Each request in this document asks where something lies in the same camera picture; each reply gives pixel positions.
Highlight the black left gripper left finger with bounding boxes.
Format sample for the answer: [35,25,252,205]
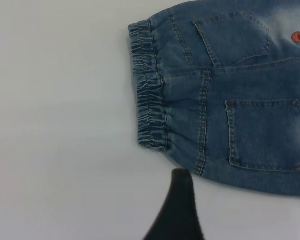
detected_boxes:
[142,169,182,240]

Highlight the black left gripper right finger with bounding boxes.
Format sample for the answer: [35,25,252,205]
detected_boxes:
[176,169,208,240]

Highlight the blue denim jeans with print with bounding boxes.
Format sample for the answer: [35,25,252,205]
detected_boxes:
[127,0,300,201]

